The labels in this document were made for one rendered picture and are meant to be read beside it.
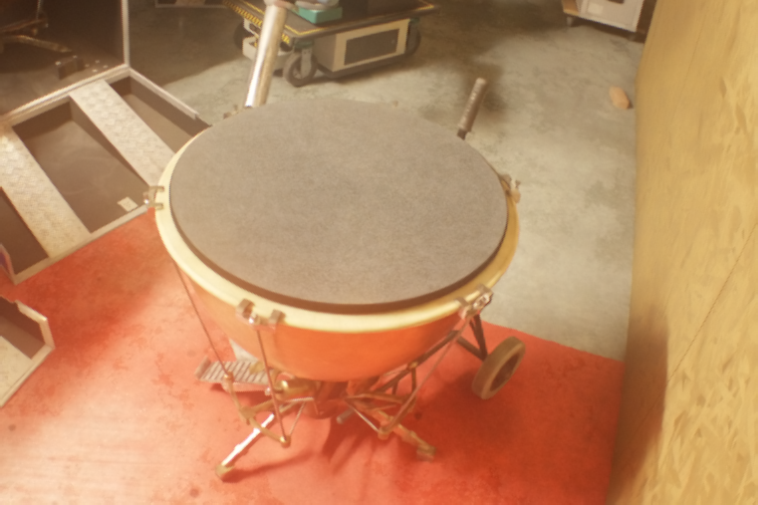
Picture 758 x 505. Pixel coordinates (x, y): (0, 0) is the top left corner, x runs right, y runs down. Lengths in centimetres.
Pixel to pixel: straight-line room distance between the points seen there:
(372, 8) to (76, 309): 204
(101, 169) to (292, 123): 142
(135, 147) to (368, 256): 176
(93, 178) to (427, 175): 167
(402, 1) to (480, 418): 224
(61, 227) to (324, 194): 141
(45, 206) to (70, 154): 40
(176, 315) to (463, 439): 95
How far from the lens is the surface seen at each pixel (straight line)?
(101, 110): 302
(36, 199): 266
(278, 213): 128
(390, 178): 139
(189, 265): 121
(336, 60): 334
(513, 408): 208
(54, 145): 303
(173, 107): 302
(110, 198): 267
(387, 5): 353
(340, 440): 192
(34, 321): 213
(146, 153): 281
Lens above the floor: 160
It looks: 39 degrees down
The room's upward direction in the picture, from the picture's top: 8 degrees clockwise
